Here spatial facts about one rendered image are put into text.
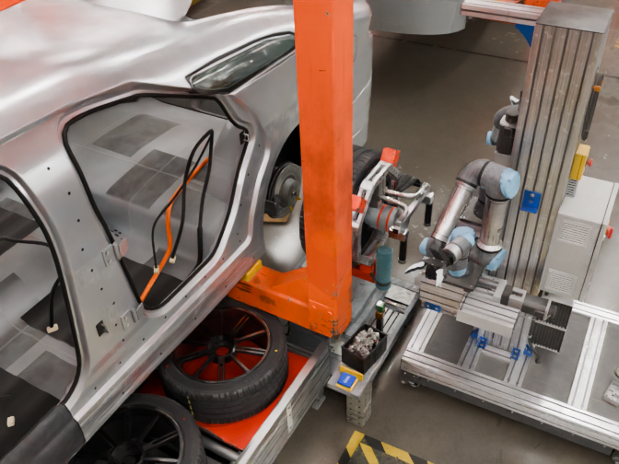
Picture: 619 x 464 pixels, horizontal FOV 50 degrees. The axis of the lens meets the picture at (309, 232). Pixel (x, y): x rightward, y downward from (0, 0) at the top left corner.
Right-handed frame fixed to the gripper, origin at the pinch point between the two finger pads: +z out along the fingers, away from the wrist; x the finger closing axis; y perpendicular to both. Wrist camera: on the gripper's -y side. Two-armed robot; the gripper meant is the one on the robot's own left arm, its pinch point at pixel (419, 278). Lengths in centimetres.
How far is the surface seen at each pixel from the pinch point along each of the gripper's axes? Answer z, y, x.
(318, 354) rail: 3, 77, 65
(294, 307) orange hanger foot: 3, 49, 76
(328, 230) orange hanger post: -1.4, -4.6, 48.4
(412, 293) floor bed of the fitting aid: -92, 107, 75
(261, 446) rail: 58, 82, 52
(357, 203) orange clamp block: -36, 5, 62
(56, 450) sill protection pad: 131, 25, 72
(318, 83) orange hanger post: -1, -74, 42
